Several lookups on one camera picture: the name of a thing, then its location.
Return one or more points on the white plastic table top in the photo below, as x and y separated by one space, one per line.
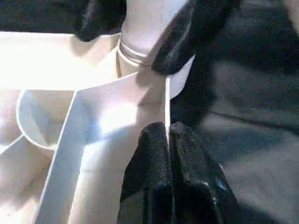
93 116

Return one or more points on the white plastic table leg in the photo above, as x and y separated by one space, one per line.
145 28

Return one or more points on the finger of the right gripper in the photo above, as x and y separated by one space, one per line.
100 16
196 28

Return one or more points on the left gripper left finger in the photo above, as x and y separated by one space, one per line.
147 182

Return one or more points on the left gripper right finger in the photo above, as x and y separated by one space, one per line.
201 191

